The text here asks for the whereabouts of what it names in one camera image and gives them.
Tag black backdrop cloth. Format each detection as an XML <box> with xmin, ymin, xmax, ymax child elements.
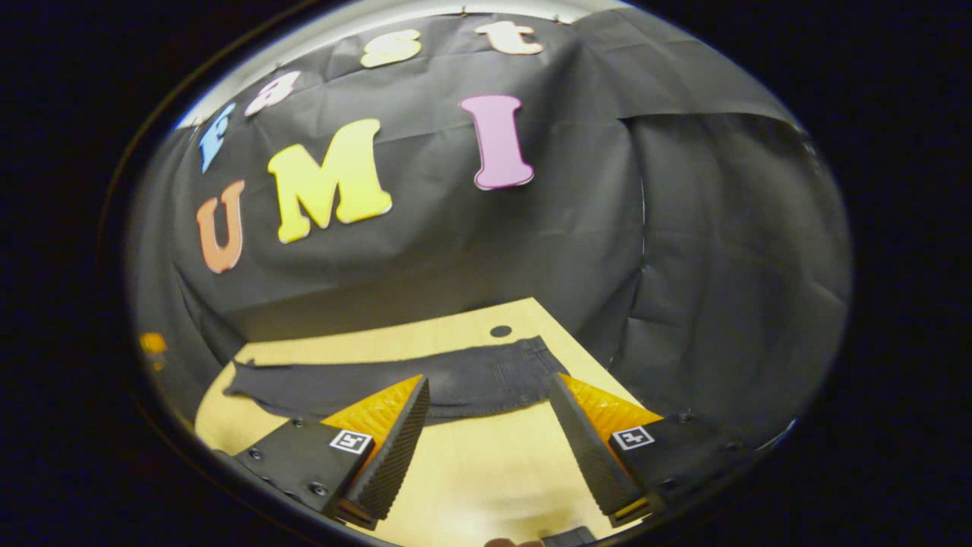
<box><xmin>129</xmin><ymin>8</ymin><xmax>853</xmax><ymax>457</ymax></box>

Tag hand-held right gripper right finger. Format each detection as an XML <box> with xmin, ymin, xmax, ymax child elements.
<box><xmin>548</xmin><ymin>372</ymin><xmax>749</xmax><ymax>529</ymax></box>

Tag dark grey jeans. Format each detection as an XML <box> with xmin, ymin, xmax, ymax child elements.
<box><xmin>222</xmin><ymin>337</ymin><xmax>570</xmax><ymax>422</ymax></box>

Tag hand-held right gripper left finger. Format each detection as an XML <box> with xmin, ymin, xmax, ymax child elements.
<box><xmin>230</xmin><ymin>375</ymin><xmax>431</xmax><ymax>531</ymax></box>

